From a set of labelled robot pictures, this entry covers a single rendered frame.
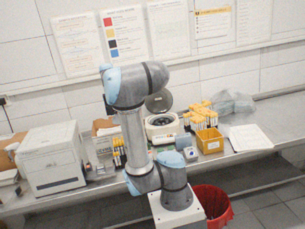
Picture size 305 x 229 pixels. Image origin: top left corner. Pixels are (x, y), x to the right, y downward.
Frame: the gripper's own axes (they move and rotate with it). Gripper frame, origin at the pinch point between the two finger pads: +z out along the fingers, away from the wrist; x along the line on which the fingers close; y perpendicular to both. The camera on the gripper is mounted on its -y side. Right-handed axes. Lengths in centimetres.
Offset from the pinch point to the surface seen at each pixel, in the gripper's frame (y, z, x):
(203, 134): -49, 19, -1
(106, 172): 14.5, 22.1, 9.8
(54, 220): 71, 87, -36
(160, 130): -23.6, 16.8, -14.9
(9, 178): 73, 22, -8
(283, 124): -106, 26, -2
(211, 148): -48, 22, 11
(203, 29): -72, -39, -50
